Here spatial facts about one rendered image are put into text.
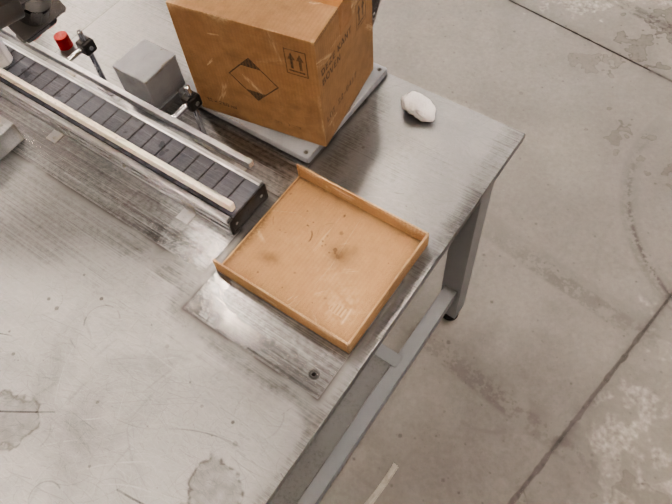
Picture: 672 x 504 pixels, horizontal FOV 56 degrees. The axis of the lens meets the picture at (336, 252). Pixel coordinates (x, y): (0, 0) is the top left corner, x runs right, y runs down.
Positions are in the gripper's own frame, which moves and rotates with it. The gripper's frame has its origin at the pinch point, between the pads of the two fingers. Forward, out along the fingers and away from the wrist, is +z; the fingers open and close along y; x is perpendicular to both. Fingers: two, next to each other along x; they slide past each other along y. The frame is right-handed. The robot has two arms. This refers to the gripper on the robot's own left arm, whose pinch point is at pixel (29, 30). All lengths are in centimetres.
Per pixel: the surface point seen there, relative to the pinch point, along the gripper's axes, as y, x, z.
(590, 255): -84, 149, 13
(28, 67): -1.9, -0.3, 24.7
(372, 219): -12, 68, -27
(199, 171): -0.7, 40.1, -9.3
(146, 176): 5.1, 33.9, -1.3
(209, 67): -16.5, 27.4, -12.1
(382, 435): 3, 131, 29
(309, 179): -13, 56, -18
